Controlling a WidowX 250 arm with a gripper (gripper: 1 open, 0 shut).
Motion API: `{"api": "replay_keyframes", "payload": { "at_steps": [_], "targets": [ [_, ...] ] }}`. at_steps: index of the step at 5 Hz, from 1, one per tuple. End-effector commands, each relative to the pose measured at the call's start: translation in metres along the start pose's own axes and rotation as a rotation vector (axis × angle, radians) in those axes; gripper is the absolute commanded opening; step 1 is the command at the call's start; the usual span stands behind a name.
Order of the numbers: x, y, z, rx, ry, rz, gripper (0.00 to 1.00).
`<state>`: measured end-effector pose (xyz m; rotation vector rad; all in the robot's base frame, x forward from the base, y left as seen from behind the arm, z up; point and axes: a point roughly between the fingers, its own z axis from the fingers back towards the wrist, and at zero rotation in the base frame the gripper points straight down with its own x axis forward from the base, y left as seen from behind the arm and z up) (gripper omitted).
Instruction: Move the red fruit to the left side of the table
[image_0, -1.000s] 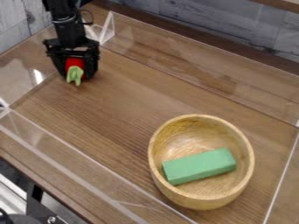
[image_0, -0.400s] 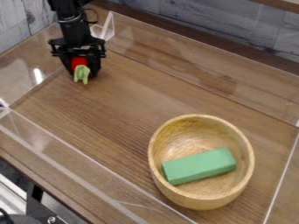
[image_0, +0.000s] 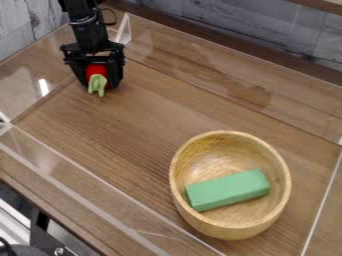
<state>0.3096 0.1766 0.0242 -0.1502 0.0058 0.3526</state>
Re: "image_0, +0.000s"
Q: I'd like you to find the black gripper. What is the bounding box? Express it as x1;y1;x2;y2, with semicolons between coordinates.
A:
60;41;126;89

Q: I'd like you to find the red plush strawberry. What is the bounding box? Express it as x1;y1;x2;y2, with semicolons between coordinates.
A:
86;64;108;97

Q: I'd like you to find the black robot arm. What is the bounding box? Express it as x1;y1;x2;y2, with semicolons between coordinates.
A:
57;0;126;89

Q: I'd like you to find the green rectangular block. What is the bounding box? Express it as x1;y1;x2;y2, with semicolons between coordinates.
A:
184;169;270;212

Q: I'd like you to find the wooden bowl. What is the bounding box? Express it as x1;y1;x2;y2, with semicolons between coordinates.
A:
170;130;291;240

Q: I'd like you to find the clear acrylic corner bracket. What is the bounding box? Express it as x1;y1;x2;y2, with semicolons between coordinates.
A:
107;14;132;45

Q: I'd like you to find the clear acrylic tray wall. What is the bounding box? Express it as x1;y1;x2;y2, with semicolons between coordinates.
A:
0;16;342;256

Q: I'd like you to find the black cable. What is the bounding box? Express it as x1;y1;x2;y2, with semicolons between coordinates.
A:
0;236;16;256

